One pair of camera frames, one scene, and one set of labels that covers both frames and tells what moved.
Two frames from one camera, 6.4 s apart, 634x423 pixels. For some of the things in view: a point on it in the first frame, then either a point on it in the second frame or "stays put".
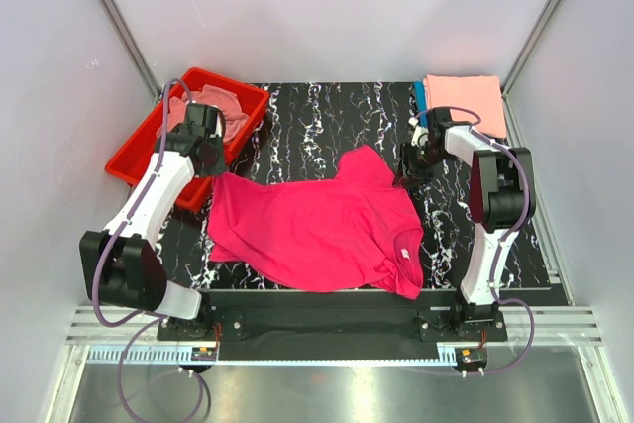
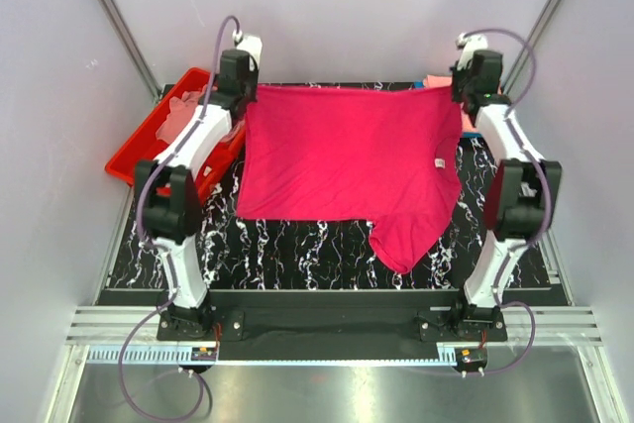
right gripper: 408,165 to 456,75
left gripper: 217,140 to 253,75
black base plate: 335,317 stays put
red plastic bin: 127,161 stays put
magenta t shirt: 328,235 to 388,156
